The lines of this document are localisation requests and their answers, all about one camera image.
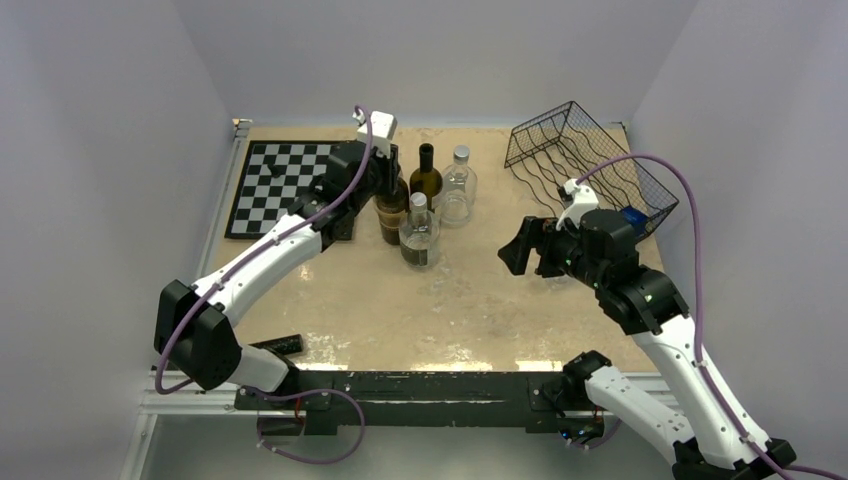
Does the small clear bottle silver cap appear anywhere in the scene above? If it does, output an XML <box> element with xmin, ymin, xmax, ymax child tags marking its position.
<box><xmin>398</xmin><ymin>192</ymin><xmax>440</xmax><ymax>269</ymax></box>

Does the blue square glass bottle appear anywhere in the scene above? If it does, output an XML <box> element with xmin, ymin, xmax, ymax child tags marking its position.
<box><xmin>620</xmin><ymin>205</ymin><xmax>650</xmax><ymax>241</ymax></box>

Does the black microphone silver head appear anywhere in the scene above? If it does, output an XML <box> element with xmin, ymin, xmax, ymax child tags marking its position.
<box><xmin>252</xmin><ymin>334</ymin><xmax>304</xmax><ymax>356</ymax></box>

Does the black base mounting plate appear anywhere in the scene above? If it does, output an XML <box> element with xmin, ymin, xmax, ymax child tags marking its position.
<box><xmin>235</xmin><ymin>371</ymin><xmax>605</xmax><ymax>441</ymax></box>

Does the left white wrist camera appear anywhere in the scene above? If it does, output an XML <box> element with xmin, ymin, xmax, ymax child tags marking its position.
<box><xmin>352</xmin><ymin>110</ymin><xmax>397</xmax><ymax>158</ymax></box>

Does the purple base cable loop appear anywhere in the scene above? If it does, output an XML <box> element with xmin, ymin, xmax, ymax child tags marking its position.
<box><xmin>256</xmin><ymin>387</ymin><xmax>367</xmax><ymax>466</ymax></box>

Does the black white chessboard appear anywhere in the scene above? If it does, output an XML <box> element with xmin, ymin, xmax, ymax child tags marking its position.
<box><xmin>224</xmin><ymin>140</ymin><xmax>337</xmax><ymax>240</ymax></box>

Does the round clear bottle silver cap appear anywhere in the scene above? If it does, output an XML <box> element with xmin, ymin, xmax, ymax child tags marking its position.
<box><xmin>440</xmin><ymin>145</ymin><xmax>478</xmax><ymax>227</ymax></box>

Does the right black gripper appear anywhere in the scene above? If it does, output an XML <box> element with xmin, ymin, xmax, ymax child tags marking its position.
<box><xmin>498</xmin><ymin>214</ymin><xmax>606</xmax><ymax>289</ymax></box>

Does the dark green labelled wine bottle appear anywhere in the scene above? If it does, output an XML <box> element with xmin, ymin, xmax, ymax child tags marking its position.
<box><xmin>373</xmin><ymin>170</ymin><xmax>410</xmax><ymax>246</ymax></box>

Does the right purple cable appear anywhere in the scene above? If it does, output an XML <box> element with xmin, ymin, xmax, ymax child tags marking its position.
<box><xmin>576</xmin><ymin>153</ymin><xmax>848</xmax><ymax>480</ymax></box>

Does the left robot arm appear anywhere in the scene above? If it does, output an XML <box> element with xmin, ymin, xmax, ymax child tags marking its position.
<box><xmin>154</xmin><ymin>140</ymin><xmax>399</xmax><ymax>409</ymax></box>

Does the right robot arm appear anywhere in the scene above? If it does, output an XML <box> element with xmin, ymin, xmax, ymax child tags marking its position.
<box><xmin>498</xmin><ymin>209</ymin><xmax>797</xmax><ymax>479</ymax></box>

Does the black wire wine rack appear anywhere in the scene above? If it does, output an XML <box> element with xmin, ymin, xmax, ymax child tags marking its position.
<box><xmin>504</xmin><ymin>101</ymin><xmax>679</xmax><ymax>238</ymax></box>

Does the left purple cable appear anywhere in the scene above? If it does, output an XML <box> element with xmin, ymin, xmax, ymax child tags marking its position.
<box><xmin>154</xmin><ymin>104</ymin><xmax>376</xmax><ymax>397</ymax></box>

